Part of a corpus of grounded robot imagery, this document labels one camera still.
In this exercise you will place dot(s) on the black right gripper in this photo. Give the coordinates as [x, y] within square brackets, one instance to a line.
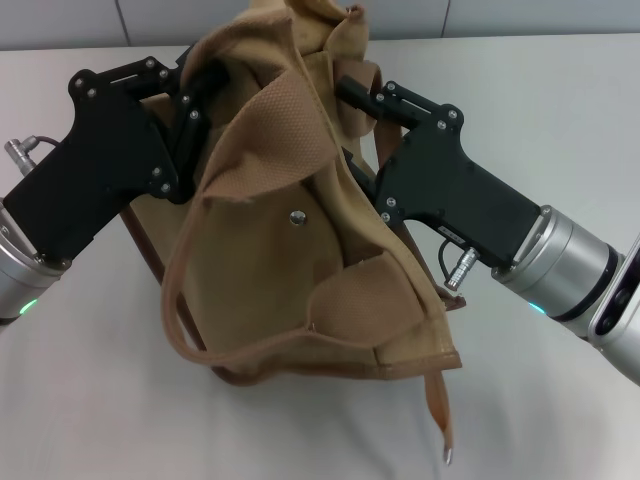
[450, 185]

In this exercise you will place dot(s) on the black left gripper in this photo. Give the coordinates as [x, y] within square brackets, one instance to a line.
[105, 150]

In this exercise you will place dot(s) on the khaki canvas food bag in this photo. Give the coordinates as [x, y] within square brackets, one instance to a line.
[260, 260]

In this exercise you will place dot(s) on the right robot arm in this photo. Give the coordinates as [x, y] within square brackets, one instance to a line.
[575, 270]

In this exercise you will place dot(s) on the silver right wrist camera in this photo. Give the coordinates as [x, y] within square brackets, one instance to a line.
[620, 300]

